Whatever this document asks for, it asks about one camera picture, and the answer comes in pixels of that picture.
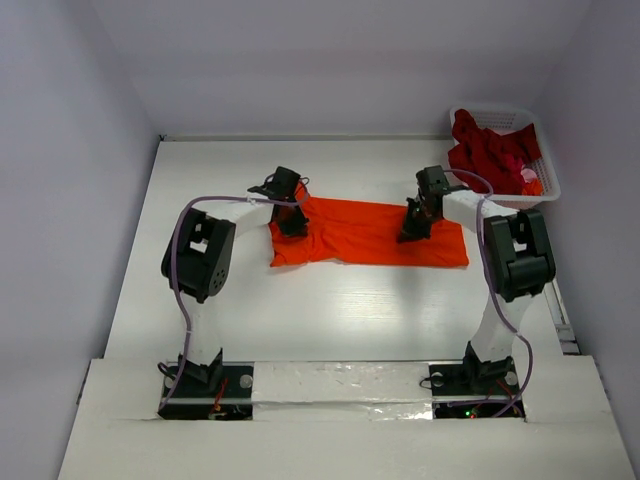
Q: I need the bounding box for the dark red t-shirt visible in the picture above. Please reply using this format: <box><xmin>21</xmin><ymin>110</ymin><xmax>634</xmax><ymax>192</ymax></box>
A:
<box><xmin>448</xmin><ymin>109</ymin><xmax>542</xmax><ymax>196</ymax></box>

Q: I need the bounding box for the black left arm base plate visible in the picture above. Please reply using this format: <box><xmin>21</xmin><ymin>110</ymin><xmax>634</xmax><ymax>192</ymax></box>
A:
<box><xmin>158</xmin><ymin>355</ymin><xmax>254</xmax><ymax>421</ymax></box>

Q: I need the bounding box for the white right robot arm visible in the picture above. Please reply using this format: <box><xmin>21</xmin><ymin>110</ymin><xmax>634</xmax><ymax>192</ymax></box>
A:
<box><xmin>397</xmin><ymin>166</ymin><xmax>556</xmax><ymax>396</ymax></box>

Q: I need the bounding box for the orange t-shirt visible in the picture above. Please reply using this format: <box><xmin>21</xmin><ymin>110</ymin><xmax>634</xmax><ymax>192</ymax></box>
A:
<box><xmin>269</xmin><ymin>196</ymin><xmax>469</xmax><ymax>268</ymax></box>

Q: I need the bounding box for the orange garment in basket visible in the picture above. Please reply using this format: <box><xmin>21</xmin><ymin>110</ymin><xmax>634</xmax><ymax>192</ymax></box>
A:
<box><xmin>521</xmin><ymin>179</ymin><xmax>544</xmax><ymax>196</ymax></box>

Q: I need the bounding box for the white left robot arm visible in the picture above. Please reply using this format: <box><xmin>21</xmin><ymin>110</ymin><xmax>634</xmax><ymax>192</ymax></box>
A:
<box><xmin>158</xmin><ymin>166</ymin><xmax>309</xmax><ymax>404</ymax></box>

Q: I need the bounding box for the white plastic laundry basket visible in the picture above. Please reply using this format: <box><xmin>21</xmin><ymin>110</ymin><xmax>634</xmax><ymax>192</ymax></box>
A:
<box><xmin>448</xmin><ymin>105</ymin><xmax>561</xmax><ymax>208</ymax></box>

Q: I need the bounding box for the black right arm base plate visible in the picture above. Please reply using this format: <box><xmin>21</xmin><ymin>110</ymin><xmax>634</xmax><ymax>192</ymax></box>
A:
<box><xmin>419</xmin><ymin>357</ymin><xmax>525</xmax><ymax>420</ymax></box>

